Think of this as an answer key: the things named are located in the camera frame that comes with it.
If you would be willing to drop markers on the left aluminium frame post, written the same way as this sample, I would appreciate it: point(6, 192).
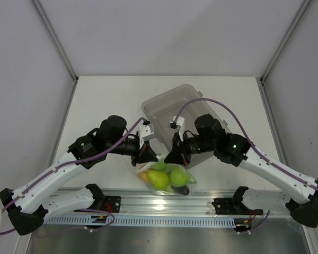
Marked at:
point(51, 33)

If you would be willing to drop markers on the purple toy eggplant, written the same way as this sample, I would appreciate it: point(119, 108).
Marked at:
point(182, 191)

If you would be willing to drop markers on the right aluminium frame post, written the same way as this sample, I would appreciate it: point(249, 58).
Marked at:
point(286, 39)

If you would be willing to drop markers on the white slotted cable duct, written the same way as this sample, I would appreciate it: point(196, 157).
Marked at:
point(128, 220)

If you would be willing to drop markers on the green ridged toy gourd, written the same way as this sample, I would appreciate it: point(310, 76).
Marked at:
point(191, 180)

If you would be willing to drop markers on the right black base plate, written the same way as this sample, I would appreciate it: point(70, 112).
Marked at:
point(229, 206)

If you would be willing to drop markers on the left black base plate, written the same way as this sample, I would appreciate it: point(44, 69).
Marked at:
point(112, 204)

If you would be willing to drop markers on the green bumpy toy guava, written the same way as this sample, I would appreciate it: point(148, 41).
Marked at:
point(160, 166)

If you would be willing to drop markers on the orange toy fruit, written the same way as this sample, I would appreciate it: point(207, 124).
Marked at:
point(143, 176)

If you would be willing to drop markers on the clear dotted zip top bag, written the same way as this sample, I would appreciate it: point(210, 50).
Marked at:
point(168, 191)

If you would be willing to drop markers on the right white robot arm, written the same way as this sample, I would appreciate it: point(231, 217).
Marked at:
point(298, 192)

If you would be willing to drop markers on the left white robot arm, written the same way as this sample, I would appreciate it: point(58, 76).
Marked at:
point(30, 205)

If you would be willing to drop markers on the aluminium frame post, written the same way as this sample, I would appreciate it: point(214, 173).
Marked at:
point(286, 39)
point(51, 33)

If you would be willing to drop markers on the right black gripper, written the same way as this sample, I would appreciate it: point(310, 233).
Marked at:
point(178, 153)

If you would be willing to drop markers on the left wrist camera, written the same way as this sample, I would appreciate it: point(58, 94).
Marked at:
point(146, 132)

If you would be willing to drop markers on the clear grey plastic bin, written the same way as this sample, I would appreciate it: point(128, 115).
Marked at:
point(162, 109)

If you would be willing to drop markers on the aluminium mounting rail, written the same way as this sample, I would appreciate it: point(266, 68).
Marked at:
point(141, 202)

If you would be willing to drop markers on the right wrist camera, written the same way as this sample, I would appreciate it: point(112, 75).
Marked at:
point(178, 123)

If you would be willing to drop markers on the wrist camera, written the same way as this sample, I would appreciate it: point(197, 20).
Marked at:
point(178, 123)
point(146, 132)

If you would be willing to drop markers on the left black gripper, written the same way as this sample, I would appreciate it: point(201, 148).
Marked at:
point(145, 154)

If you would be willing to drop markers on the green toy apple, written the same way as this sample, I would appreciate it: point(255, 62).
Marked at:
point(178, 177)

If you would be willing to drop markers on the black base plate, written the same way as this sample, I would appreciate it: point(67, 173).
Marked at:
point(112, 204)
point(229, 206)

